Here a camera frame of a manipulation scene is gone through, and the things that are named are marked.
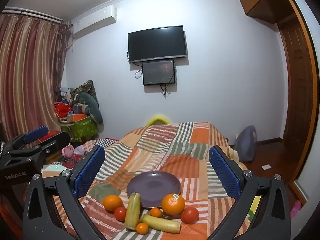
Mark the yellow pillow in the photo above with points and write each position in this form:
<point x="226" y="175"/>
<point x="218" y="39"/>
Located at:
<point x="158" y="119"/>

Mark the purple round plate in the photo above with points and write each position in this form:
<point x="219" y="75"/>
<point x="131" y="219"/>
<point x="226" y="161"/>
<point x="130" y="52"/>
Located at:
<point x="153" y="186"/>

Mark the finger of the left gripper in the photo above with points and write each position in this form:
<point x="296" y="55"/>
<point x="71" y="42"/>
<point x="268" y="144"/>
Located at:
<point x="29" y="137"/>
<point x="50" y="145"/>

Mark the pink toy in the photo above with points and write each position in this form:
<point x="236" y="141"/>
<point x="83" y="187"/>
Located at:
<point x="67" y="152"/>

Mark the small tangerine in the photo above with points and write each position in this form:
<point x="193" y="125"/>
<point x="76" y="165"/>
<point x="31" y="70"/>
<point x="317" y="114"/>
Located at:
<point x="142" y="228"/>
<point x="156" y="212"/>

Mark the striped red curtain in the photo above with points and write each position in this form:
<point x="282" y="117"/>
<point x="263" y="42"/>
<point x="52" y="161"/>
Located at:
<point x="33" y="53"/>

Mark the brown wooden door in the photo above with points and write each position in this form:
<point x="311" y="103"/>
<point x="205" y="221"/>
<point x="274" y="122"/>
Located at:
<point x="302" y="97"/>

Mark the grey plush toy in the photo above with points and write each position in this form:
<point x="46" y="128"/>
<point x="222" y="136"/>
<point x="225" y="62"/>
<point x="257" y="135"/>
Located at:
<point x="89" y="106"/>

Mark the large orange with sticker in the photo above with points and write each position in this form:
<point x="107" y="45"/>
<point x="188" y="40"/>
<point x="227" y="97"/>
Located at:
<point x="173" y="204"/>

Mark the purple bag on floor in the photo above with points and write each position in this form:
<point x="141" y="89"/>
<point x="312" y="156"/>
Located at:
<point x="246" y="144"/>

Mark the red tomato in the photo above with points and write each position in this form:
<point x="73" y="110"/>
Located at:
<point x="190" y="215"/>
<point x="120" y="213"/>

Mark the white air conditioner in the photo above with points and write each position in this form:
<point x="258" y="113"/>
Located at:
<point x="94" y="21"/>

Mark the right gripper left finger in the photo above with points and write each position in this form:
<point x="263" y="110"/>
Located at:
<point x="41" y="219"/>

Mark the striped patchwork blanket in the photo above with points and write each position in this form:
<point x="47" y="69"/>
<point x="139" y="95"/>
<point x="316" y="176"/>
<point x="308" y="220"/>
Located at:
<point x="180" y="149"/>

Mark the black wall television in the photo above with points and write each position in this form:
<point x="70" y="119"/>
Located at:
<point x="156" y="44"/>

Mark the checkered black white cloth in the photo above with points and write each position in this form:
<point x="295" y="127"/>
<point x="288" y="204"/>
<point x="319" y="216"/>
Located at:
<point x="105" y="143"/>

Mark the small black wall monitor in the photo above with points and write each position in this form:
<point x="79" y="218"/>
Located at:
<point x="161" y="72"/>

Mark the camouflage cushion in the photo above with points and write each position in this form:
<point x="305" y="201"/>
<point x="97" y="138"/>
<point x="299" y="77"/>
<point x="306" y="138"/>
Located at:
<point x="87" y="87"/>

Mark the small tangerine front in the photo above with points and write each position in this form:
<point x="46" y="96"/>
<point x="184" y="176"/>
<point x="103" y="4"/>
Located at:
<point x="142" y="228"/>

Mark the green storage box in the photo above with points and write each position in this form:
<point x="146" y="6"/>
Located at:
<point x="82" y="130"/>

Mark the yellow corn cob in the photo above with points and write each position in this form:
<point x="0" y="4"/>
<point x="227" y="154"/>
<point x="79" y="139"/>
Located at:
<point x="161" y="224"/>
<point x="133" y="211"/>

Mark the brown overhead cabinet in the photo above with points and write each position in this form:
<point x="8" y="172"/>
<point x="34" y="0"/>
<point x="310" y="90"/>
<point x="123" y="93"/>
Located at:
<point x="270" y="11"/>

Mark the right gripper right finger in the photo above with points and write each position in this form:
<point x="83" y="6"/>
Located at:
<point x="272" y="218"/>

